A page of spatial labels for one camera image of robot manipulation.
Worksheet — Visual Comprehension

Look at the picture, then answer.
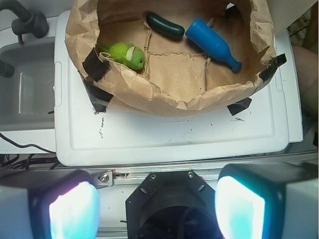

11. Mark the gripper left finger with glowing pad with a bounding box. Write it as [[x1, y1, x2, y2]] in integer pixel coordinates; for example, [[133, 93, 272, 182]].
[[0, 169, 100, 239]]

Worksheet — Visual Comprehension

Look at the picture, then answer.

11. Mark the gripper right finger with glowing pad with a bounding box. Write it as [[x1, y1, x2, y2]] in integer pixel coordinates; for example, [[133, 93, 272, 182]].
[[215, 163, 319, 239]]

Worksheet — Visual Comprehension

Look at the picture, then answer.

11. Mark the blue plastic bottle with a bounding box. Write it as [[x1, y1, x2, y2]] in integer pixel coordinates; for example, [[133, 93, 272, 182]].
[[185, 18, 242, 72]]

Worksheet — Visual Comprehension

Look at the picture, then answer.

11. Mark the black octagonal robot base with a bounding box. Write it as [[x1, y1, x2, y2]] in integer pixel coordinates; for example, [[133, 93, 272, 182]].
[[126, 178, 224, 239]]

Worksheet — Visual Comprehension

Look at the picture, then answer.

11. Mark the white plastic bin lid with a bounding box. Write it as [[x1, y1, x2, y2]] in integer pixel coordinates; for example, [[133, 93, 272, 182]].
[[54, 11, 290, 166]]

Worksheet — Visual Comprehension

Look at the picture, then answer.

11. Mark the black tape strip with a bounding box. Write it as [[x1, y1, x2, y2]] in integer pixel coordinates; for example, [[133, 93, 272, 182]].
[[227, 97, 252, 116], [83, 80, 113, 113], [255, 53, 287, 92]]

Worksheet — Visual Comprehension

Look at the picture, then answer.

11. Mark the grey toy sink basin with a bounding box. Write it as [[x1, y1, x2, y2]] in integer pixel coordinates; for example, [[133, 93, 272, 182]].
[[0, 37, 55, 131]]

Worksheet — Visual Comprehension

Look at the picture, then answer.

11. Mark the black tape strip left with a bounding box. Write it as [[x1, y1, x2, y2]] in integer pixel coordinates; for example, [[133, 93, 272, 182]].
[[83, 80, 113, 113]]

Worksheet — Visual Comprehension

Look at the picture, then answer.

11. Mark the black tape strip far right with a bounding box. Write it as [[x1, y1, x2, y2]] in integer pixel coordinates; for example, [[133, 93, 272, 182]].
[[255, 53, 287, 92]]

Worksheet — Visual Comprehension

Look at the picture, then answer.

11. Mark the black tape patch on bag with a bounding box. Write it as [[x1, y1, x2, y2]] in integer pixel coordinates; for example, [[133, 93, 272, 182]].
[[82, 48, 111, 82]]

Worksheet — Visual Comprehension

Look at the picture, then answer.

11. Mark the brown paper bag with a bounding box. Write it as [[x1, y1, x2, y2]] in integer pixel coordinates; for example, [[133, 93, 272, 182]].
[[65, 0, 276, 117]]

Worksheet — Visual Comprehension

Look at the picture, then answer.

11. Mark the green plush frog toy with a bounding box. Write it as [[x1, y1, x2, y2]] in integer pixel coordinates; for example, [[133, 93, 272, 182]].
[[100, 42, 145, 70]]

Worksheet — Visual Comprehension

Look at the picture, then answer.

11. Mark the dark grey toy faucet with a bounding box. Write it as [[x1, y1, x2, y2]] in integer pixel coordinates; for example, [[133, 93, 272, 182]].
[[0, 0, 49, 45]]

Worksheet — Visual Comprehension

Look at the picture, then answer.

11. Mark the dark green toy cucumber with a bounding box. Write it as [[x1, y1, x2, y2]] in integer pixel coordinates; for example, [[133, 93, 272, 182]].
[[146, 12, 185, 39]]

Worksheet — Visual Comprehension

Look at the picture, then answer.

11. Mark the black cable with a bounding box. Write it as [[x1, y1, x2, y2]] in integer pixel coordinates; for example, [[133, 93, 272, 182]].
[[0, 132, 57, 153]]

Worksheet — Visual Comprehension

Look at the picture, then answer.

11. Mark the aluminium frame rail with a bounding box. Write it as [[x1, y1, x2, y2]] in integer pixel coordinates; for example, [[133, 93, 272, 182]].
[[88, 164, 222, 188]]

